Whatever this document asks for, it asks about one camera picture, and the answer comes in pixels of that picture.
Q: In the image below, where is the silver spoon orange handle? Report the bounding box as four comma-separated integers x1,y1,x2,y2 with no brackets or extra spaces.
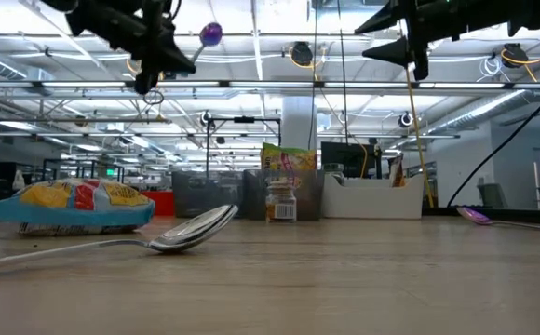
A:
0,202,240,275

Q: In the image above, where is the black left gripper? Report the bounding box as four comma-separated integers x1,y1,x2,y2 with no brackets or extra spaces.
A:
133,0,196,96

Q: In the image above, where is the grey chair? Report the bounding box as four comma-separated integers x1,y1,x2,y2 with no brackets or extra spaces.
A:
476,181,509,209

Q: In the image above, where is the dark grey translucent bin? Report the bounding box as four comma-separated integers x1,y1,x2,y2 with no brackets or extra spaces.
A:
243,167,326,221
170,168,247,219

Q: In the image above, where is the white plastic bin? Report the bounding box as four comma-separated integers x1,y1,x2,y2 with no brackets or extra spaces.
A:
320,172,425,220

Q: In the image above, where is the small glass jar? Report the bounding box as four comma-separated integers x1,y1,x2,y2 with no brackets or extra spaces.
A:
264,178,298,223

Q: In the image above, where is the black cable with coil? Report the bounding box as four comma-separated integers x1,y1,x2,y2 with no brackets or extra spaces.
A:
337,0,351,145

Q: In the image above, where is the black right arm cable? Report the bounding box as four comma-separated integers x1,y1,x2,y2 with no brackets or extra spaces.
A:
446,77,540,208

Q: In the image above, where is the green ramen packet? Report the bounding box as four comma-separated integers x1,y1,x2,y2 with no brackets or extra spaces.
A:
260,141,318,188

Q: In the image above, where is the yellow hanging cable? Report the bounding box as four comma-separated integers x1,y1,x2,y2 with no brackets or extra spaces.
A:
404,67,435,209

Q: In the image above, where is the silver ventilation duct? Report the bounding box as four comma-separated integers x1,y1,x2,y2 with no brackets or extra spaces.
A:
425,87,540,137

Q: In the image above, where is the distant black rig frame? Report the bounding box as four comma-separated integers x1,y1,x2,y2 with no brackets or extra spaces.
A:
206,114,282,170

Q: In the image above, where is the white pillar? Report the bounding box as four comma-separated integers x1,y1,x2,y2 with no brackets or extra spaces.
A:
280,95,320,151

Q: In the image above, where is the brown snack pouch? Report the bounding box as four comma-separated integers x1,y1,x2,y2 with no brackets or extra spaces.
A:
387,153,407,189

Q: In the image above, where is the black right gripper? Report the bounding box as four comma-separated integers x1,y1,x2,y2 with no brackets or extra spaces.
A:
354,0,439,81

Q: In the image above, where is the blue-edged ramen packet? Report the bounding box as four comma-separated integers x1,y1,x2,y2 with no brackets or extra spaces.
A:
0,176,156,236

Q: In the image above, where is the blue-bowl spoon teal handle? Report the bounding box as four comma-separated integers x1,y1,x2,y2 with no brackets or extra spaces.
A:
189,21,224,64

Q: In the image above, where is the purple-bowl spoon teal handle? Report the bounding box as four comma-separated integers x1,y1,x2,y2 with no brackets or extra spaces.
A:
456,205,540,235

